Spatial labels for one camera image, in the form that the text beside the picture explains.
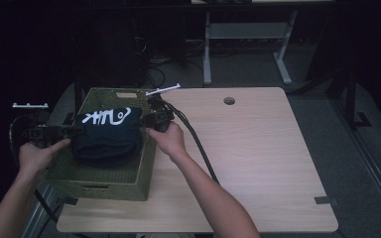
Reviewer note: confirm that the dark computer tower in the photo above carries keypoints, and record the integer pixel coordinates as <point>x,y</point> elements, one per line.
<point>119,49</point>

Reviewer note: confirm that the aluminium floor rail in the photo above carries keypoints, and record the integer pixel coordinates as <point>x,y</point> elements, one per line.
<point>38,216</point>
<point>373,165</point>

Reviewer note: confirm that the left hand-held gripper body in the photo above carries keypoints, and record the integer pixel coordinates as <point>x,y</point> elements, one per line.
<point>41,132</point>

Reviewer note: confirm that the green woven basket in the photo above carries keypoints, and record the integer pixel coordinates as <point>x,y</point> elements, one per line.
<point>112,180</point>

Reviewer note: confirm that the dark navy garment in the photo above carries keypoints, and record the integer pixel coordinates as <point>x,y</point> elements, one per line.
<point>109,142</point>

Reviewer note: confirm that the person's left hand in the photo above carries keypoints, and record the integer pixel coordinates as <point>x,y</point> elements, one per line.
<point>36,160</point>

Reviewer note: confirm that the person's right hand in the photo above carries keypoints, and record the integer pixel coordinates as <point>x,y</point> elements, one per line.
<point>172,142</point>

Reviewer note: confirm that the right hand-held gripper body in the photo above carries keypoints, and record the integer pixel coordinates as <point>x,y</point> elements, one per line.
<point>160,119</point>

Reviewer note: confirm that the grey metal desk frame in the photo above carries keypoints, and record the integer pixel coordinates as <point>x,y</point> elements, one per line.
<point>244,31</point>

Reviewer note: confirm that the black metal stand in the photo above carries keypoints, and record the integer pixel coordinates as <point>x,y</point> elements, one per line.
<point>77,95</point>
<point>351,99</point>

